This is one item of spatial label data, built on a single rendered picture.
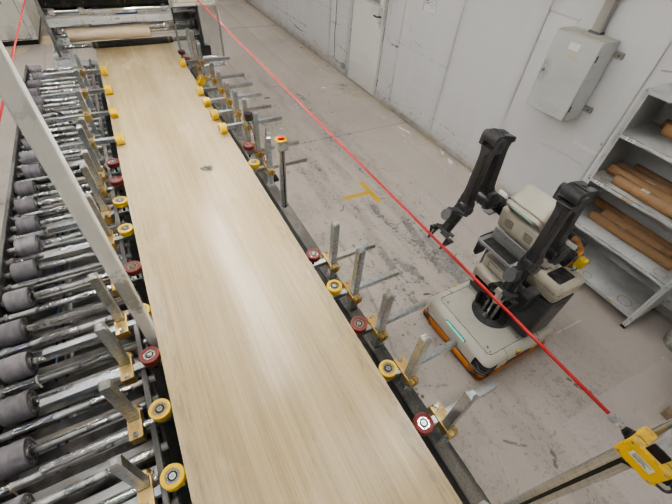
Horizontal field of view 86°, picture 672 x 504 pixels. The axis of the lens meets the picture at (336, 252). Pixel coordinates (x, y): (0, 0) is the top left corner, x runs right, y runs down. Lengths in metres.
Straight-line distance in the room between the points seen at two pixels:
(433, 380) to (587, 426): 0.99
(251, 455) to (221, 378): 0.33
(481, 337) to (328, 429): 1.46
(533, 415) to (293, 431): 1.81
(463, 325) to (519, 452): 0.80
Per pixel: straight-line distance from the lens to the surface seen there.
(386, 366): 1.64
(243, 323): 1.75
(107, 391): 1.49
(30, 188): 3.10
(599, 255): 4.05
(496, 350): 2.65
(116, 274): 1.53
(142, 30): 5.17
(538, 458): 2.79
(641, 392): 3.44
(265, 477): 1.48
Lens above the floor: 2.35
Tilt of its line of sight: 46 degrees down
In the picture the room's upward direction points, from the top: 5 degrees clockwise
